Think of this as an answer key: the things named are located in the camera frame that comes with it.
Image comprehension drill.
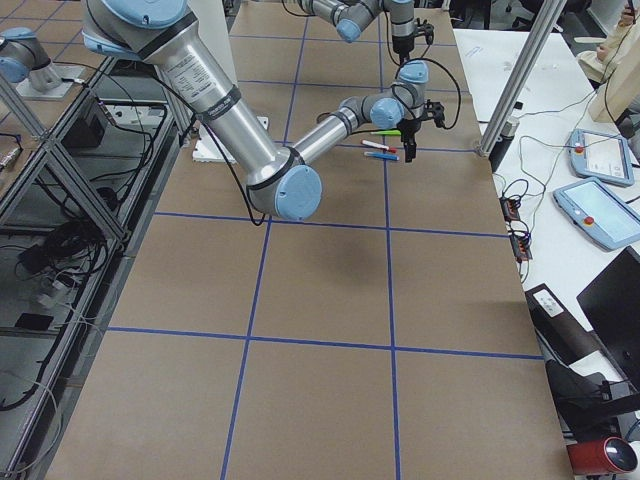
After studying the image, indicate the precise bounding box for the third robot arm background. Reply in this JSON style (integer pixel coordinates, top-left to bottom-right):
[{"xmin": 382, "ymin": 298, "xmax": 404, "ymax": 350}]
[{"xmin": 1, "ymin": 27, "xmax": 84, "ymax": 100}]

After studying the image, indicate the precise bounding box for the seated person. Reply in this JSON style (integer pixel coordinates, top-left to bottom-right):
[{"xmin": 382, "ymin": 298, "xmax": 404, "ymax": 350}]
[{"xmin": 576, "ymin": 4, "xmax": 639, "ymax": 89}]

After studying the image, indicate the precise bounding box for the orange black connector box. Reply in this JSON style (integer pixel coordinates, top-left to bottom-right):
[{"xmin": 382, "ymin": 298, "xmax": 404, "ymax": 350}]
[{"xmin": 499, "ymin": 197, "xmax": 521, "ymax": 222}]

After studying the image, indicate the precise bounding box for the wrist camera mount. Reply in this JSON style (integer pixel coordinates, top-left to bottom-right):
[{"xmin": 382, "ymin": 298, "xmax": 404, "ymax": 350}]
[
  {"xmin": 422, "ymin": 100, "xmax": 446, "ymax": 129},
  {"xmin": 414, "ymin": 19, "xmax": 434, "ymax": 45}
]

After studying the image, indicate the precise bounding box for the near teach pendant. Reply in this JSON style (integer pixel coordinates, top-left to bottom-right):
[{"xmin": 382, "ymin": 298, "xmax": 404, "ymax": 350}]
[{"xmin": 553, "ymin": 177, "xmax": 639, "ymax": 251}]

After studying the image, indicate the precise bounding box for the red and white marker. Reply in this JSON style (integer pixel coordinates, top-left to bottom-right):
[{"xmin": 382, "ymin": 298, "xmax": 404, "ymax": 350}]
[{"xmin": 361, "ymin": 140, "xmax": 397, "ymax": 153}]

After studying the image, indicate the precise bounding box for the teach pendant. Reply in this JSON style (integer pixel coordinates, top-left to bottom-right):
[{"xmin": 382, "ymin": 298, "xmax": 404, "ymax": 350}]
[
  {"xmin": 553, "ymin": 177, "xmax": 639, "ymax": 251},
  {"xmin": 568, "ymin": 129, "xmax": 635, "ymax": 187}
]

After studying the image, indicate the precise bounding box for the red cylinder speaker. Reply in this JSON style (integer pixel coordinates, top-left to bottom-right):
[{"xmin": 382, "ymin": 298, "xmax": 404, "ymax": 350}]
[{"xmin": 567, "ymin": 437, "xmax": 639, "ymax": 475}]

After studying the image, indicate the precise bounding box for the aluminium frame post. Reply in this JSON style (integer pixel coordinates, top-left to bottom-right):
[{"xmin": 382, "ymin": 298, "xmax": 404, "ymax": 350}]
[{"xmin": 476, "ymin": 0, "xmax": 566, "ymax": 157}]

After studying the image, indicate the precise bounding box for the black monitor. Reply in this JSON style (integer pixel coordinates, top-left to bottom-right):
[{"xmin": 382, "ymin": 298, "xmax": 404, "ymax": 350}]
[{"xmin": 577, "ymin": 247, "xmax": 639, "ymax": 389}]

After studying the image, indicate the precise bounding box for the blue highlighter pen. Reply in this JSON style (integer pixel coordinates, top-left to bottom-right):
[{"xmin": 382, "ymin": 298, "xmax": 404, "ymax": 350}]
[{"xmin": 363, "ymin": 152, "xmax": 399, "ymax": 161}]

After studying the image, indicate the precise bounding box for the far teach pendant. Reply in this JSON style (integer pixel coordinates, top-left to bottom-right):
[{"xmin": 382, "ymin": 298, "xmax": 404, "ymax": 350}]
[{"xmin": 568, "ymin": 129, "xmax": 635, "ymax": 187}]

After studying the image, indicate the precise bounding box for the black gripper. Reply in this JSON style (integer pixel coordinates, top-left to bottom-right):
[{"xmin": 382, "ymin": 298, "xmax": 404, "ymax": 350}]
[
  {"xmin": 391, "ymin": 34, "xmax": 415, "ymax": 55},
  {"xmin": 398, "ymin": 116, "xmax": 423, "ymax": 163}
]

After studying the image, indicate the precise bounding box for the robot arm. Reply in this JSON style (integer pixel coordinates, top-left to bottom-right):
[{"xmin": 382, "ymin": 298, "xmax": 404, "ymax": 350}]
[
  {"xmin": 298, "ymin": 0, "xmax": 419, "ymax": 61},
  {"xmin": 83, "ymin": 0, "xmax": 434, "ymax": 221}
]

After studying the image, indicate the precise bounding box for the green highlighter pen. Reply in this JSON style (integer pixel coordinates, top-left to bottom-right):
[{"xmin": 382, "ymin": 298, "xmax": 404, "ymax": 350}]
[{"xmin": 370, "ymin": 129, "xmax": 401, "ymax": 137}]

